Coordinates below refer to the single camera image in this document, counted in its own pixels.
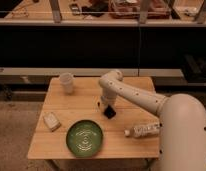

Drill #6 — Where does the red tray on shelf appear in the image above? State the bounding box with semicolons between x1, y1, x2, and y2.
109;0;171;19

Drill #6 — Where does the green plate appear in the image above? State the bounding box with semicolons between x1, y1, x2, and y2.
66;120;103;158

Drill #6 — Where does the black eraser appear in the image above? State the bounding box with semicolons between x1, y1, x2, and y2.
104;106;116;119

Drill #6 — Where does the black device on shelf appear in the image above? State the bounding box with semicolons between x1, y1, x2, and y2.
69;3;81;15

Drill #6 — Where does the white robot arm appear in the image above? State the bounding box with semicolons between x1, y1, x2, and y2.
99;70;206;171

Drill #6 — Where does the white sponge block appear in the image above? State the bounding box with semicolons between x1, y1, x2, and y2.
43;113;61;132

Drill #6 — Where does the wooden table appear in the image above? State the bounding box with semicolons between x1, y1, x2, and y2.
28;77;159;159

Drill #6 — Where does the white ceramic cup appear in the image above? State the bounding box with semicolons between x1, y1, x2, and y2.
59;73;74;94

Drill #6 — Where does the clear plastic bottle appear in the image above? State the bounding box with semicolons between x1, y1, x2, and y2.
124;122;160;138

